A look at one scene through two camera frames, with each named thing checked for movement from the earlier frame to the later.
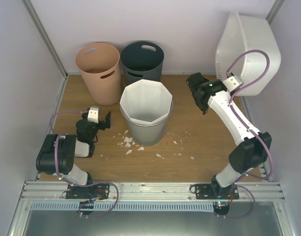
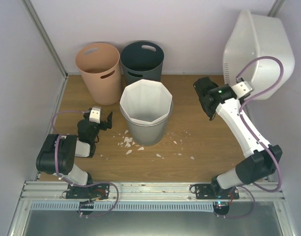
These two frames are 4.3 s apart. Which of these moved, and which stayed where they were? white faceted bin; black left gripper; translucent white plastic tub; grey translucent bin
Moved: translucent white plastic tub
Stayed: black left gripper; white faceted bin; grey translucent bin
